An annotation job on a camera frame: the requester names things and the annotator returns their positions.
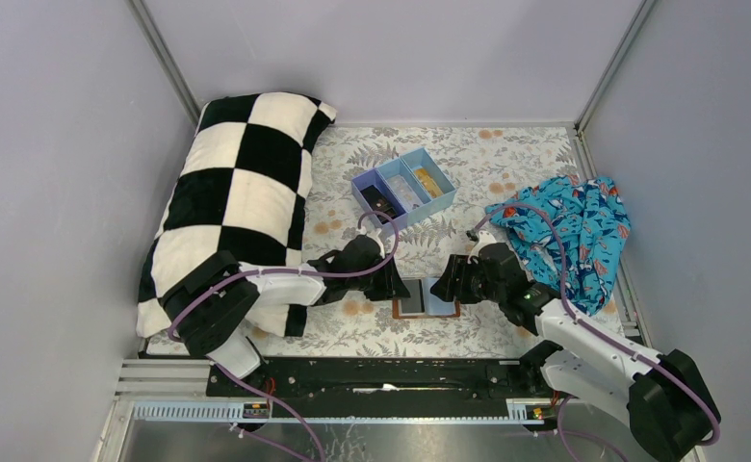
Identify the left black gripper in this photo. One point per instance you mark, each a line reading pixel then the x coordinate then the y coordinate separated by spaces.
pixel 384 278

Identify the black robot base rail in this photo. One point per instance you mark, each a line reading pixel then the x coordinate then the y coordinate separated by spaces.
pixel 399 388

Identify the black item in box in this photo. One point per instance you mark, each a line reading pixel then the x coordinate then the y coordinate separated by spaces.
pixel 378 201

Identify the black white checkered pillow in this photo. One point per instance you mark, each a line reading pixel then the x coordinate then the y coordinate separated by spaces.
pixel 243 188

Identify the white slotted cable duct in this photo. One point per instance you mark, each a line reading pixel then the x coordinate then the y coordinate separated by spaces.
pixel 238 412

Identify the dark grey credit card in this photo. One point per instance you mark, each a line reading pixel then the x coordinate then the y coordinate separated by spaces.
pixel 413 305

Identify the brown leather card holder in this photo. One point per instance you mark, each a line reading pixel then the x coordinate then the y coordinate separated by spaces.
pixel 434 307

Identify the blue patterned cloth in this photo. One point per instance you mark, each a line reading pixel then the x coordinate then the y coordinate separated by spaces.
pixel 582 225

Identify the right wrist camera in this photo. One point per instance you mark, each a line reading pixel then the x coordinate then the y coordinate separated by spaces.
pixel 481 239

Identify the blue compartment organizer box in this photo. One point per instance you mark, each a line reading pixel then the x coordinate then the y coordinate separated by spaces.
pixel 424 175

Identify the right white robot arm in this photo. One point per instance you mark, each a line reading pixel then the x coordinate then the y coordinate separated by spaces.
pixel 661 398

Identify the silver grey credit card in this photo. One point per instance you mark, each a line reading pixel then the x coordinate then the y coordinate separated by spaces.
pixel 404 192

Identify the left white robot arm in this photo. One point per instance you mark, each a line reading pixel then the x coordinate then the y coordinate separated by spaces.
pixel 207 306

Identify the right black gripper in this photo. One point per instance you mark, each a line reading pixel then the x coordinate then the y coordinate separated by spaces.
pixel 454 280

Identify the floral table mat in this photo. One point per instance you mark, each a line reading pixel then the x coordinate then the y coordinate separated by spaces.
pixel 485 165

